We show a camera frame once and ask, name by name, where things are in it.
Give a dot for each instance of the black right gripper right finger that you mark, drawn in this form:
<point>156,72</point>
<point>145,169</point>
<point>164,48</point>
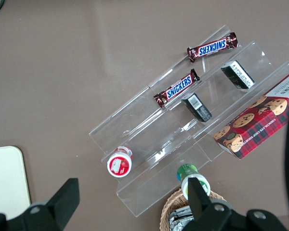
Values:
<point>198,199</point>

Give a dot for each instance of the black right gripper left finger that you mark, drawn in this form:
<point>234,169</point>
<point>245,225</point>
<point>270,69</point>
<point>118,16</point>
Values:
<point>62,199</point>

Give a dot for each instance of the small brown wicker basket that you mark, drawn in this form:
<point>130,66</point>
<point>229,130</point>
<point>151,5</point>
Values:
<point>168,204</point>

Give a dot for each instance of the white rectangular plastic tray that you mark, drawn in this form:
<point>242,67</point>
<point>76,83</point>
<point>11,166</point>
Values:
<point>4,173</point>

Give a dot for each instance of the silver foil snack packet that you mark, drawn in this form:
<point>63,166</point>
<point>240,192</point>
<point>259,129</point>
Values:
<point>178,221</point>

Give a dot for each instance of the green white yogurt cup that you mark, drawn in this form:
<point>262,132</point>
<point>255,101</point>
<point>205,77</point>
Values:
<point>187,170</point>

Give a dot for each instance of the red lid yogurt cup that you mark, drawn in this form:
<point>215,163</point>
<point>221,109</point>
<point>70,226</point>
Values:
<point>119,164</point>

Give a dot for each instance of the small black carton box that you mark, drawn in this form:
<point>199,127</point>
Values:
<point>197,108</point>
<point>238,75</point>

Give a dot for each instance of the red tartan cookie box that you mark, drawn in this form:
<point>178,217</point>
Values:
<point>255,125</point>

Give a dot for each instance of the clear acrylic stepped display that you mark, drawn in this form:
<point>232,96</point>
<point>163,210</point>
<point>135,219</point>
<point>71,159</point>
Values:
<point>139,115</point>

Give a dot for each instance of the snickers chocolate bar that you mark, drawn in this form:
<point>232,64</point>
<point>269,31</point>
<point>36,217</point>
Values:
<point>212,48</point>
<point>179,87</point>

